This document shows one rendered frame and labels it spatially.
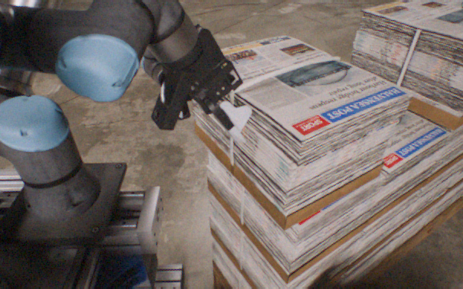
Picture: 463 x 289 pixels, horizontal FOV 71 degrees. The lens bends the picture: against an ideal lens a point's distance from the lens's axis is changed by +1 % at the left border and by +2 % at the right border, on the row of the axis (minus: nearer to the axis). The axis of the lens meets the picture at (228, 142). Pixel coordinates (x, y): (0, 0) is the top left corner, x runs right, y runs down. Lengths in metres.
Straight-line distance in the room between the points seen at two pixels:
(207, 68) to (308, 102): 0.19
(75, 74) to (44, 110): 0.32
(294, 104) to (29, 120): 0.47
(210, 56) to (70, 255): 0.54
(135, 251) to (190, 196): 1.05
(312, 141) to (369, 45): 0.66
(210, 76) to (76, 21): 0.22
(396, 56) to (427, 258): 1.06
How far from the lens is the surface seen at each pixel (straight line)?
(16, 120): 0.68
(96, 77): 0.36
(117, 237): 0.79
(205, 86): 0.52
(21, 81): 0.79
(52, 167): 0.69
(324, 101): 0.61
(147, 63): 1.13
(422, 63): 1.07
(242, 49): 0.80
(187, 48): 0.48
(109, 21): 0.38
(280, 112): 0.56
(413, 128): 1.04
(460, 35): 1.04
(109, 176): 0.83
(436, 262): 1.86
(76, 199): 0.76
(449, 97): 1.06
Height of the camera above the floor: 1.37
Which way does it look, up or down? 39 degrees down
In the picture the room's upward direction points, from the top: straight up
